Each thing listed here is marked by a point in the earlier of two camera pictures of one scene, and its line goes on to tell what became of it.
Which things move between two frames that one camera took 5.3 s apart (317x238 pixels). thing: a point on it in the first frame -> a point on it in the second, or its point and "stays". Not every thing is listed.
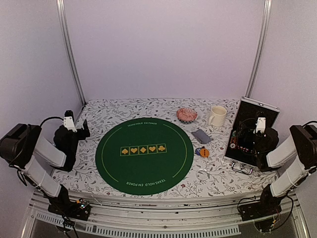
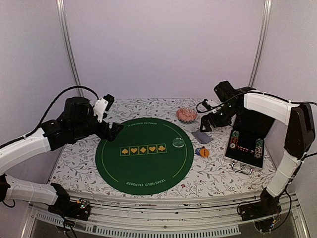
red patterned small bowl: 186,115 stays
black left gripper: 86,133 -> 113,133
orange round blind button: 204,152 stays
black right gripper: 244,128 -> 204,120
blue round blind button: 197,151 stays
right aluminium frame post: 267,7 stays
